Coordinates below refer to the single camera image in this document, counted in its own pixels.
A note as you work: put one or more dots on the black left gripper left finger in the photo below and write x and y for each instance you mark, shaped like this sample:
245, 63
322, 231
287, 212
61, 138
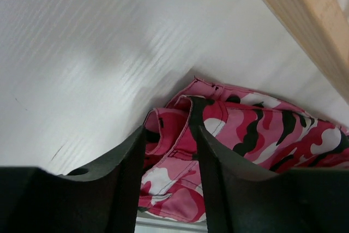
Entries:
101, 196

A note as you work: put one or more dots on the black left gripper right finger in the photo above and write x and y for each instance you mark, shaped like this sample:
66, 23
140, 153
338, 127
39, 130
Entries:
240, 196

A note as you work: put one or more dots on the pink camouflage trousers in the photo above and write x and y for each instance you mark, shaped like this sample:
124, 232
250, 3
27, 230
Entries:
267, 131

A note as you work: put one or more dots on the wooden clothes rack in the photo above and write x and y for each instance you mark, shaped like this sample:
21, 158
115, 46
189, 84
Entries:
321, 30

